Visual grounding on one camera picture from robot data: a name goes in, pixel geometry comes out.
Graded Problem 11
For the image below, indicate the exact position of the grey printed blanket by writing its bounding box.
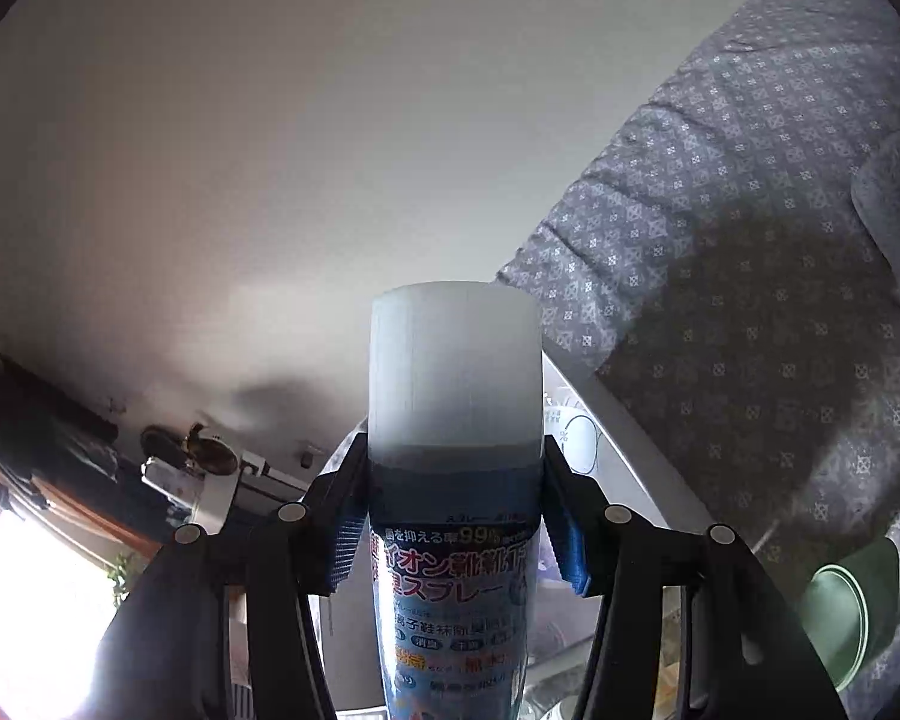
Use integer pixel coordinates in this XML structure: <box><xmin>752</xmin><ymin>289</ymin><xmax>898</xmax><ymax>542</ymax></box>
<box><xmin>495</xmin><ymin>0</ymin><xmax>900</xmax><ymax>698</ymax></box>

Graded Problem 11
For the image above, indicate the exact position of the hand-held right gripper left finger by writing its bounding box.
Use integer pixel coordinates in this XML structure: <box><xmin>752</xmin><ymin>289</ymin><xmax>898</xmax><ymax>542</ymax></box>
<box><xmin>94</xmin><ymin>420</ymin><xmax>372</xmax><ymax>720</ymax></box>

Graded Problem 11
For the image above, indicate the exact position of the small green plant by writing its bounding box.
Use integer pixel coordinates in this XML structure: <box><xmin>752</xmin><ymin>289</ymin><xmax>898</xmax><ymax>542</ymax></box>
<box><xmin>103</xmin><ymin>551</ymin><xmax>140</xmax><ymax>597</ymax></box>

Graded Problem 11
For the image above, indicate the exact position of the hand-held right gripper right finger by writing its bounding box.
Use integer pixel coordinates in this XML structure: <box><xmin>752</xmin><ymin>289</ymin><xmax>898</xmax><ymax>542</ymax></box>
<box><xmin>540</xmin><ymin>431</ymin><xmax>848</xmax><ymax>720</ymax></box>

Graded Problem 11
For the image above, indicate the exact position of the pale green container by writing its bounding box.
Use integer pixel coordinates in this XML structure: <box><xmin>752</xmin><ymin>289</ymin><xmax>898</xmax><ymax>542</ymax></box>
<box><xmin>801</xmin><ymin>538</ymin><xmax>900</xmax><ymax>692</ymax></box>

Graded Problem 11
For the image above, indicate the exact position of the dark curtain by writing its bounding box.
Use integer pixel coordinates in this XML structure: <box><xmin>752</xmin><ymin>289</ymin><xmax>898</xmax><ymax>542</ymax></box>
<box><xmin>0</xmin><ymin>360</ymin><xmax>121</xmax><ymax>481</ymax></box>

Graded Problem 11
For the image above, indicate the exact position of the white storage box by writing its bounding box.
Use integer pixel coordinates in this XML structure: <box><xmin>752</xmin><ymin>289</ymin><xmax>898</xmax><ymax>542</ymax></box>
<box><xmin>529</xmin><ymin>360</ymin><xmax>803</xmax><ymax>720</ymax></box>

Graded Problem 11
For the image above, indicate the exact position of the dark round fan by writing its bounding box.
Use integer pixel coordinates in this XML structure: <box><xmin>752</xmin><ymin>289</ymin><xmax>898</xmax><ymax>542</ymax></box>
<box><xmin>141</xmin><ymin>424</ymin><xmax>239</xmax><ymax>477</ymax></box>

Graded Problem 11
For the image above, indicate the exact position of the blue spray can white cap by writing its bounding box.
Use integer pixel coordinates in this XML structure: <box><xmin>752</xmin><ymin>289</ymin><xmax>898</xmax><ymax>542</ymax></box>
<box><xmin>367</xmin><ymin>281</ymin><xmax>545</xmax><ymax>720</ymax></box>

